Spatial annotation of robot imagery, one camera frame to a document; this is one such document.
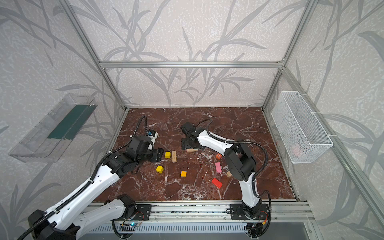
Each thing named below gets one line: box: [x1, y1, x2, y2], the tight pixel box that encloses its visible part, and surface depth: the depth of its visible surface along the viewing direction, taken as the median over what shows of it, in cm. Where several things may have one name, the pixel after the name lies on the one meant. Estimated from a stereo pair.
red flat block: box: [211, 178, 223, 189], surface depth 84 cm
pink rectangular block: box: [215, 162, 222, 173], surface depth 91 cm
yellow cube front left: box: [155, 165, 164, 174], surface depth 88 cm
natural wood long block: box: [172, 150, 177, 163], surface depth 93 cm
